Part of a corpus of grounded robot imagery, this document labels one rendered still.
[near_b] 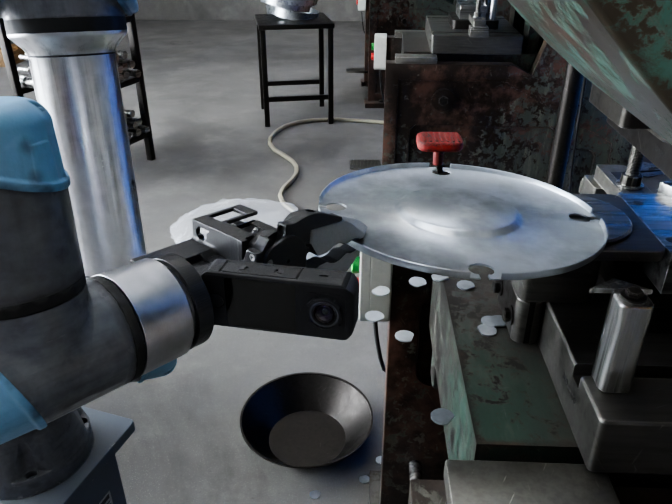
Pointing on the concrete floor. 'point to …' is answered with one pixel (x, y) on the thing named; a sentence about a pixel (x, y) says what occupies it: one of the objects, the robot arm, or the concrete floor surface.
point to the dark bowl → (306, 420)
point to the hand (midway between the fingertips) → (362, 237)
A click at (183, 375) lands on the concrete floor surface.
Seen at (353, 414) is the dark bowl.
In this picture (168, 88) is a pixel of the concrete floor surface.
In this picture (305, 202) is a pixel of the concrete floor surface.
